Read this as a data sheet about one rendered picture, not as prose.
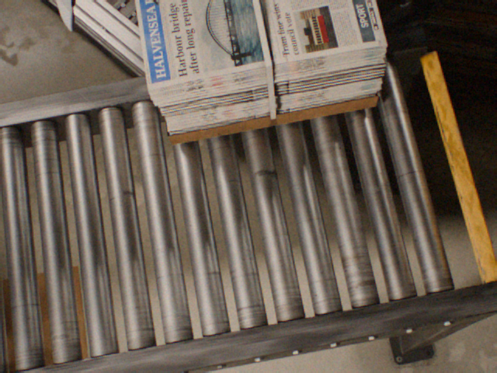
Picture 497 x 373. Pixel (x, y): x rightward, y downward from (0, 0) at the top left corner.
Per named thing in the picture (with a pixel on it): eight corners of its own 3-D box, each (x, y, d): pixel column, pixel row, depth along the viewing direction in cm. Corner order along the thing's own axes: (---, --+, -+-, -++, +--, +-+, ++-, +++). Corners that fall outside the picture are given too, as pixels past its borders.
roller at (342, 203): (324, 72, 140) (325, 60, 135) (380, 312, 126) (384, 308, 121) (298, 77, 140) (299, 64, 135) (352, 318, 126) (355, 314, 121)
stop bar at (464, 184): (436, 54, 134) (438, 49, 132) (501, 282, 121) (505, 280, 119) (418, 57, 134) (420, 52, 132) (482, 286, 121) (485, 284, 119)
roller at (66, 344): (60, 122, 140) (52, 112, 135) (87, 367, 126) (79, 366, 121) (35, 127, 140) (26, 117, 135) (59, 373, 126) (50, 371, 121)
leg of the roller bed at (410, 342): (417, 329, 198) (477, 290, 133) (422, 350, 196) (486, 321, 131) (397, 332, 198) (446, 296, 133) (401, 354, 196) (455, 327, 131)
